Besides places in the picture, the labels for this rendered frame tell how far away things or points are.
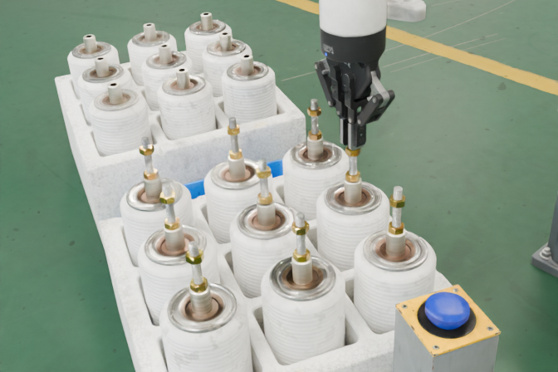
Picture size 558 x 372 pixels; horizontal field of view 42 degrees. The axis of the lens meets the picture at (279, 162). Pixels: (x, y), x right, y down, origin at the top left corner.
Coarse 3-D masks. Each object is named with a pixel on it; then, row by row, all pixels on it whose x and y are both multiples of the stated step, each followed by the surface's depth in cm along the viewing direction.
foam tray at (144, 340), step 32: (128, 256) 98; (224, 256) 98; (320, 256) 97; (128, 288) 93; (352, 288) 93; (128, 320) 88; (256, 320) 87; (352, 320) 86; (160, 352) 84; (256, 352) 83; (352, 352) 82; (384, 352) 82
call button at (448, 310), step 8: (432, 296) 67; (440, 296) 67; (448, 296) 67; (456, 296) 67; (432, 304) 67; (440, 304) 66; (448, 304) 66; (456, 304) 66; (464, 304) 66; (432, 312) 66; (440, 312) 66; (448, 312) 66; (456, 312) 65; (464, 312) 65; (432, 320) 66; (440, 320) 65; (448, 320) 65; (456, 320) 65; (464, 320) 65; (448, 328) 66
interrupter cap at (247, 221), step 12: (252, 204) 94; (276, 204) 94; (240, 216) 92; (252, 216) 92; (276, 216) 92; (288, 216) 92; (240, 228) 90; (252, 228) 90; (264, 228) 90; (276, 228) 90; (288, 228) 89
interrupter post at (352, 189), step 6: (360, 180) 93; (348, 186) 93; (354, 186) 93; (360, 186) 93; (348, 192) 93; (354, 192) 93; (360, 192) 94; (348, 198) 94; (354, 198) 94; (360, 198) 94
